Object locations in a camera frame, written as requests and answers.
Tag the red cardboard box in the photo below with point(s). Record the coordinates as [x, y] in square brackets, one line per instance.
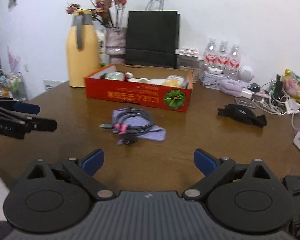
[141, 93]

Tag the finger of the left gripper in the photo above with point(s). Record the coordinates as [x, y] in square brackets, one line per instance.
[27, 108]
[42, 124]

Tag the water bottle left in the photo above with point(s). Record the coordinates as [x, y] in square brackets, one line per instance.
[210, 54]

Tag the dried pink flowers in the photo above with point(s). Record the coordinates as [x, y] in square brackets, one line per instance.
[109, 13]

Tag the clear storage box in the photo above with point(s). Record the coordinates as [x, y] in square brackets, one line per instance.
[188, 59]

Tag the water bottle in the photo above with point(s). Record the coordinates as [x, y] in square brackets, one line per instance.
[210, 54]
[222, 59]
[234, 61]

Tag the colourful snack bag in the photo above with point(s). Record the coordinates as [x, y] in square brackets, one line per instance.
[292, 84]

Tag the lavender fluffy cloth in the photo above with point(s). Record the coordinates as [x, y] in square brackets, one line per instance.
[231, 87]

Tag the water bottle middle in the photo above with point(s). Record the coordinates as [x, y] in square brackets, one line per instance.
[222, 59]

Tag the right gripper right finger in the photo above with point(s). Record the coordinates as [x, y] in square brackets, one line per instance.
[216, 173]

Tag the water bottle right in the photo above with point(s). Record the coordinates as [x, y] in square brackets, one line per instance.
[234, 61]

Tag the white round speaker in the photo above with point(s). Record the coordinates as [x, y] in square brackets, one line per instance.
[245, 74]

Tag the black strap pouch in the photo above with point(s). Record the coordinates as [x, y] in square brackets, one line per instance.
[242, 114]

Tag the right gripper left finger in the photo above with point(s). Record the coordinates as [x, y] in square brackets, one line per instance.
[81, 173]

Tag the pink patterned vase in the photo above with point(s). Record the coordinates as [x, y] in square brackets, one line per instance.
[116, 45]

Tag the black paper bag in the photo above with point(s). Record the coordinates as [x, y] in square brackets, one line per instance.
[152, 36]

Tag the purple cloth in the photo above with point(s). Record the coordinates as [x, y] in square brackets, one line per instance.
[132, 124]

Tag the yellow thermos jug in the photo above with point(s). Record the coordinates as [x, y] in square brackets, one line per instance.
[82, 50]

